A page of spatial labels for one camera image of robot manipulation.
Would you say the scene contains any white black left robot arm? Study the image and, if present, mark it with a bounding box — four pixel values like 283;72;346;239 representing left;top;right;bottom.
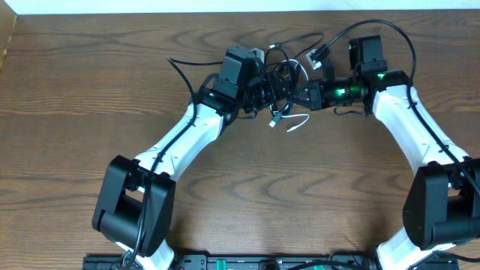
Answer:
92;46;298;269

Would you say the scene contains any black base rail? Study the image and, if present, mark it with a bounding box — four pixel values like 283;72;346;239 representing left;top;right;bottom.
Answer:
81;252;460;270

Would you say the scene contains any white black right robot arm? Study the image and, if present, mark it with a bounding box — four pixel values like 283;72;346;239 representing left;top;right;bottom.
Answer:
291;35;479;269

